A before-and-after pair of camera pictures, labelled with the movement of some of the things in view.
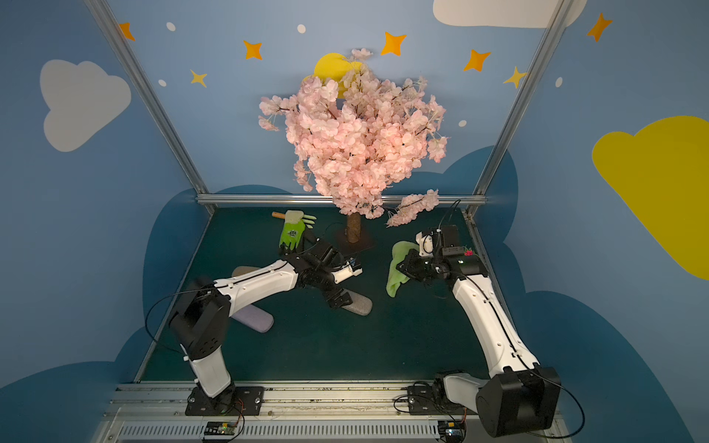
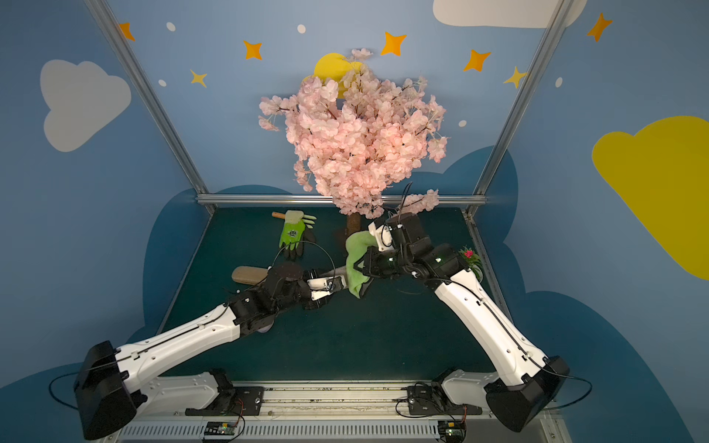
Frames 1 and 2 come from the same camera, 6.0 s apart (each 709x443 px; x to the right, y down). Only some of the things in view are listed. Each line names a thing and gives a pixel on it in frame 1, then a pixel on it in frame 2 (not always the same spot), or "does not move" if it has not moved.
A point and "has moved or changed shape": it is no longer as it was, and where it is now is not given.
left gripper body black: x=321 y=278 -> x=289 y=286
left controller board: x=225 y=429 does not move
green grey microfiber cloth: x=395 y=276 has moved or changed shape
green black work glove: x=295 y=222 does not move
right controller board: x=451 y=431 does not move
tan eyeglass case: x=244 y=269 does not move
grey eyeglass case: x=361 y=305 -> x=339 y=271
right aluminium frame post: x=481 y=194 does not move
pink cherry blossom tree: x=356 y=137 does not move
